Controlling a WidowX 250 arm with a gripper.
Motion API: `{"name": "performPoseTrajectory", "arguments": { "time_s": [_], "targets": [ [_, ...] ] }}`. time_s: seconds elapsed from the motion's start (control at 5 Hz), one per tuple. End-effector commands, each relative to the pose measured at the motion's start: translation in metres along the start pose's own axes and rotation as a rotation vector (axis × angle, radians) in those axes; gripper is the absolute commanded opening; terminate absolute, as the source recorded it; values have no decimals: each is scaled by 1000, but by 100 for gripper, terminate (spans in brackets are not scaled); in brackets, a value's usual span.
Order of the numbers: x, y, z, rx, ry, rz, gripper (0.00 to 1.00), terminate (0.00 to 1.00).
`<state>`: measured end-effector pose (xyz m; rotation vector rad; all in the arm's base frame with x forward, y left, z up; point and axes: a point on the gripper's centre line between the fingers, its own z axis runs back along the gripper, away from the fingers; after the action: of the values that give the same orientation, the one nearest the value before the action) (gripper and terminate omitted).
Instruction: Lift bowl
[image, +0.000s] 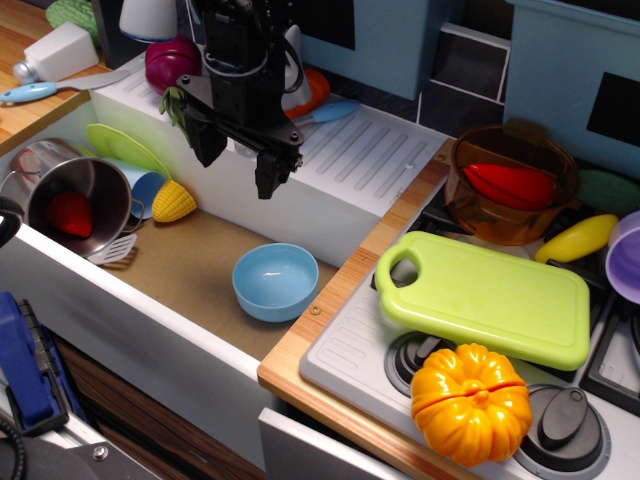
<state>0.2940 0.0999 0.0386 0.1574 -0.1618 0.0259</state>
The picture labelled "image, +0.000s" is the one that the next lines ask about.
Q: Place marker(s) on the blue handled butter knife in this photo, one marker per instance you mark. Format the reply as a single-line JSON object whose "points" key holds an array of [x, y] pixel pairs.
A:
{"points": [[40, 90]]}

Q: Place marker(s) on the light blue plastic bowl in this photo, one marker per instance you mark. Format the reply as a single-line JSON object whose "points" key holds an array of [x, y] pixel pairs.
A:
{"points": [[276, 282]]}

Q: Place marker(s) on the white faucet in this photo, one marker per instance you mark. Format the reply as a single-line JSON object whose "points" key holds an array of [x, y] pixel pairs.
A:
{"points": [[297, 89]]}

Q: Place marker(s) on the black stove knob left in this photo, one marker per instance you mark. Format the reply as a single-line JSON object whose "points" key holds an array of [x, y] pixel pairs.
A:
{"points": [[406, 356]]}

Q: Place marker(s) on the white salt shaker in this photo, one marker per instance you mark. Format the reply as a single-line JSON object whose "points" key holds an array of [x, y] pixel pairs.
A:
{"points": [[65, 51]]}

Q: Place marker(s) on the green toy vegetable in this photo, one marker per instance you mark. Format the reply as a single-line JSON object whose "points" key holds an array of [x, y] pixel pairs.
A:
{"points": [[78, 12]]}

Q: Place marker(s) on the blue tool case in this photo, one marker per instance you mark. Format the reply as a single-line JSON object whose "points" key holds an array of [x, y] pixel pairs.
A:
{"points": [[34, 394]]}

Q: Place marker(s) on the purple toy onion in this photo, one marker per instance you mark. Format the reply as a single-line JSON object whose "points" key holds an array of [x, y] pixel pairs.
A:
{"points": [[166, 62]]}

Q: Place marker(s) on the black stove knob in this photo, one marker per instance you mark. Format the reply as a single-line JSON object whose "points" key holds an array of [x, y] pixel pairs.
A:
{"points": [[406, 356], [568, 438]]}

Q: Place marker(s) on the blue storage bin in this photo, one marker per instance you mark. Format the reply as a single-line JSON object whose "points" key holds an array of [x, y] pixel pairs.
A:
{"points": [[574, 69], [389, 45]]}

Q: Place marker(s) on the transparent brown plastic pot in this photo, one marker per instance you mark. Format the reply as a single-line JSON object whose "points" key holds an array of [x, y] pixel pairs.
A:
{"points": [[517, 143]]}

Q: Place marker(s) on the blue storage bin left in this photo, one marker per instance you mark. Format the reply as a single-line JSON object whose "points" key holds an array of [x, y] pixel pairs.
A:
{"points": [[389, 45]]}

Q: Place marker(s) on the white cup upside down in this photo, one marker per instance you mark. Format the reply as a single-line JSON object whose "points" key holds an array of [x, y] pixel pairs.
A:
{"points": [[149, 21]]}

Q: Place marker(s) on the orange toy pumpkin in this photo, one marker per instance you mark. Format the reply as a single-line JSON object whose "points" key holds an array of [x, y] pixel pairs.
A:
{"points": [[471, 405]]}

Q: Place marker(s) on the blue storage bin right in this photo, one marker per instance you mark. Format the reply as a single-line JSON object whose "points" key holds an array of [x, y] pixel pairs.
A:
{"points": [[574, 69]]}

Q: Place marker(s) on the purple plastic cup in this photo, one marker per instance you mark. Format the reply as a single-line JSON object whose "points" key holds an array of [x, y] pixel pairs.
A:
{"points": [[622, 259]]}

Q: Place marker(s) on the white slotted spatula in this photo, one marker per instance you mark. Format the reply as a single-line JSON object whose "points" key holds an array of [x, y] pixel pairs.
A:
{"points": [[115, 251]]}

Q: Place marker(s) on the white sink drainboard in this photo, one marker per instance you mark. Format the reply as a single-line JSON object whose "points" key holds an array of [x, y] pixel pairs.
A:
{"points": [[366, 159]]}

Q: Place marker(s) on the red toy strawberry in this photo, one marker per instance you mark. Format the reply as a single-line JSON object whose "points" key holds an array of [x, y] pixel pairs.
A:
{"points": [[71, 213]]}

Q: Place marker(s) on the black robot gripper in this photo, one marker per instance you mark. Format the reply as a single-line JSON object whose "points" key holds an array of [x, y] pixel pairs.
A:
{"points": [[244, 106]]}

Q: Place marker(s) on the light blue plastic cup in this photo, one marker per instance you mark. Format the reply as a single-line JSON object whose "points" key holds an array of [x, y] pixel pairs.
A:
{"points": [[145, 185]]}

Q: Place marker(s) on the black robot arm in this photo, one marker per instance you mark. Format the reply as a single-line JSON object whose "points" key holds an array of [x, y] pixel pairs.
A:
{"points": [[250, 66]]}

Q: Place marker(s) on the green scouring sponge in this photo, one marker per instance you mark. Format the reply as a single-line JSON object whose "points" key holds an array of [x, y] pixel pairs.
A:
{"points": [[608, 191]]}

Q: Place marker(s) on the blue handled utensil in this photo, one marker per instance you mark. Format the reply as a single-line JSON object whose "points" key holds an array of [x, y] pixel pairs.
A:
{"points": [[328, 112]]}

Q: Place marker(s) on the stainless steel pot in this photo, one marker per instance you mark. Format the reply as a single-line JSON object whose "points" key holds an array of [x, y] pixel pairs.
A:
{"points": [[46, 168]]}

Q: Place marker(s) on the black stove knob right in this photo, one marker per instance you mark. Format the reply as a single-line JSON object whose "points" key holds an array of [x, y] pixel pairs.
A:
{"points": [[568, 438]]}

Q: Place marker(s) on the red toy pepper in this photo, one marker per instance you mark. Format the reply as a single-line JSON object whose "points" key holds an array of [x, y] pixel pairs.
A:
{"points": [[516, 187]]}

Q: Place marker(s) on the light green plastic plate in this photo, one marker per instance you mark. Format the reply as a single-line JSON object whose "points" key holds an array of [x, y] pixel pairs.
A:
{"points": [[108, 142]]}

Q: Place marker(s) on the yellow toy corn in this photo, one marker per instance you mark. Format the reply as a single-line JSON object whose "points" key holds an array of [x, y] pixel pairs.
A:
{"points": [[172, 202]]}

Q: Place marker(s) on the yellow toy banana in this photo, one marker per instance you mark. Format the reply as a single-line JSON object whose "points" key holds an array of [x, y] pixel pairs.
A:
{"points": [[578, 241]]}

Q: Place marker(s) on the green plastic cutting board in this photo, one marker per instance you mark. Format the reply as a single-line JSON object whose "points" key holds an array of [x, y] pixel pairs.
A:
{"points": [[469, 294]]}

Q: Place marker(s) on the green toy leaves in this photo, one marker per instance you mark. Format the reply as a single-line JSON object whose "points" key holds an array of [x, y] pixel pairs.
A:
{"points": [[172, 105]]}

